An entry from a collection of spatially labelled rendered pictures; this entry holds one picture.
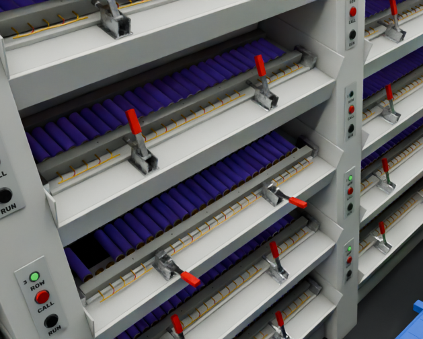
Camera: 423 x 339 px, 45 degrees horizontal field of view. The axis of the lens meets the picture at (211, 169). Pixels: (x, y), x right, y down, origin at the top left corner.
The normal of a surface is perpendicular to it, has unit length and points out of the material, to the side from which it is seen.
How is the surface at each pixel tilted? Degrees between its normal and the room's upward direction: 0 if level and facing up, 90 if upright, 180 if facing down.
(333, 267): 90
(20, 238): 90
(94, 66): 111
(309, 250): 21
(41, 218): 90
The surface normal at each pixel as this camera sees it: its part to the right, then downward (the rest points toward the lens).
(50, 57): 0.13, -0.71
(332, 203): -0.72, 0.41
